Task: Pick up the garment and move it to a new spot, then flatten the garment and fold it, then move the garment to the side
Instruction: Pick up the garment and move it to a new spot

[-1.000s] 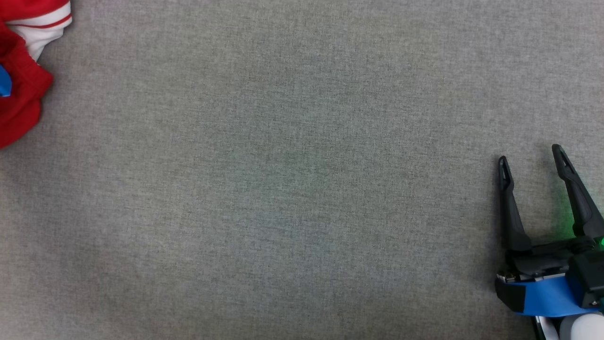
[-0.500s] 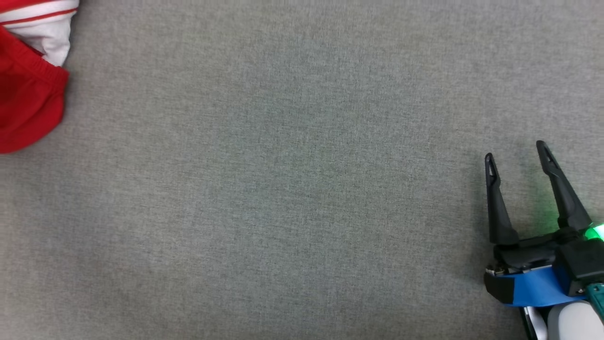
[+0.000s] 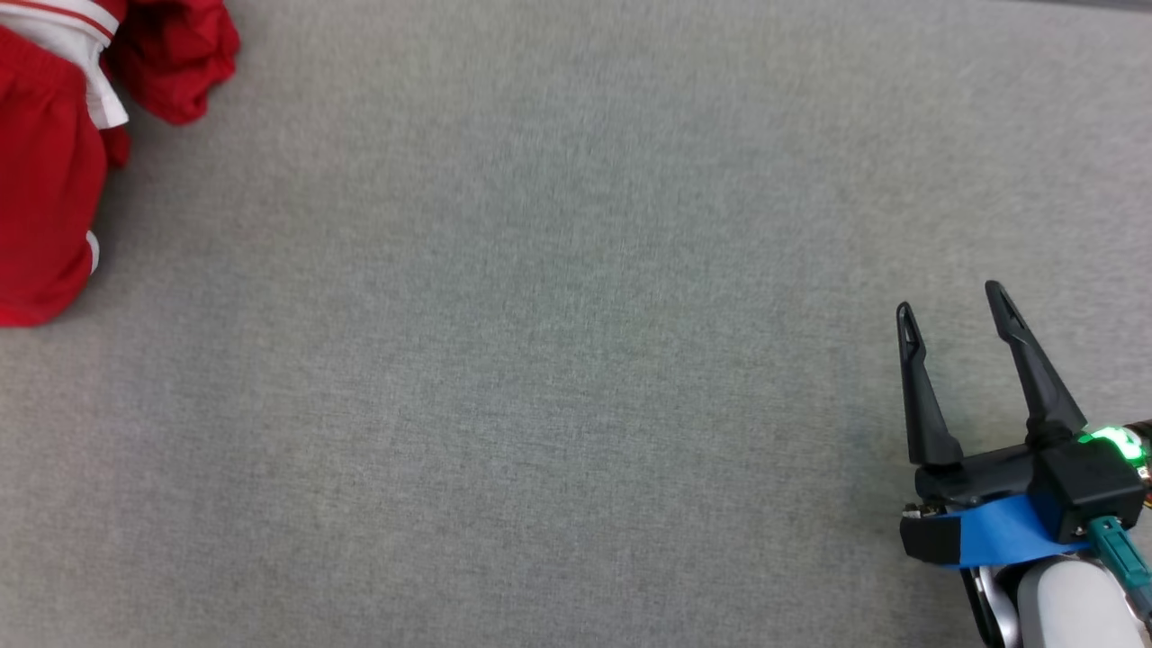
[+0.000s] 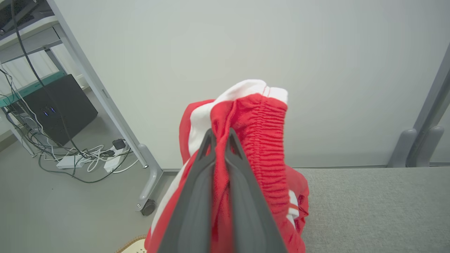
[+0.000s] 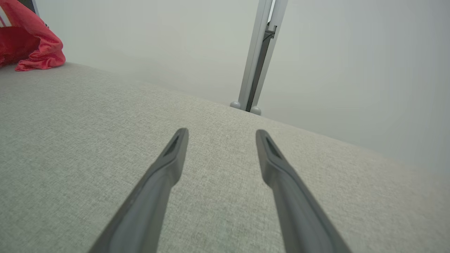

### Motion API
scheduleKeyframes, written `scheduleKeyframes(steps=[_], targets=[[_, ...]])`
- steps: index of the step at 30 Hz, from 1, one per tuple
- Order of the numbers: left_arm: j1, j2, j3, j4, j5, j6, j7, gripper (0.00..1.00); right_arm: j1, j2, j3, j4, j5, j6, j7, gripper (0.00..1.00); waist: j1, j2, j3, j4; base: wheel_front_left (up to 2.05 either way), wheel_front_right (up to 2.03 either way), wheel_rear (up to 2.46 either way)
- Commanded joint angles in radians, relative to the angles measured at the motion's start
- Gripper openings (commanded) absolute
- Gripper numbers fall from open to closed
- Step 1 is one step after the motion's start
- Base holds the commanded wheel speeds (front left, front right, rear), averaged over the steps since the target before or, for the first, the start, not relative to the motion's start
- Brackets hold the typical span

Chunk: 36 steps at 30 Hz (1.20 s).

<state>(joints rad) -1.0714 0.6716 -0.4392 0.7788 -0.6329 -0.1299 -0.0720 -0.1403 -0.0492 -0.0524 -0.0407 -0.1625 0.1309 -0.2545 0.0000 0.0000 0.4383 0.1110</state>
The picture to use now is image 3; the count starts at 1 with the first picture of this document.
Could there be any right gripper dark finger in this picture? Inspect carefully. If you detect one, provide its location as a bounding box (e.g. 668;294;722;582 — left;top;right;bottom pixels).
985;281;1087;448
896;301;965;467

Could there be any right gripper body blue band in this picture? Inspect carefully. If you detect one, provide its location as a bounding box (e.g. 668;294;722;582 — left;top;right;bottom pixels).
900;447;1094;570

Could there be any right gripper black motor cylinder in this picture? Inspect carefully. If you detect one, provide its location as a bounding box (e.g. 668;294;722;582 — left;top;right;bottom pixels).
1078;418;1152;469

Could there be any red garment with number print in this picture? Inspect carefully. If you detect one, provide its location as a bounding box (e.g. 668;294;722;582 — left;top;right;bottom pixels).
0;0;131;328

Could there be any right teal plug black cable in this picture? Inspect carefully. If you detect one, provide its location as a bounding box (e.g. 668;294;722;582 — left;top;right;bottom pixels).
1086;516;1152;622

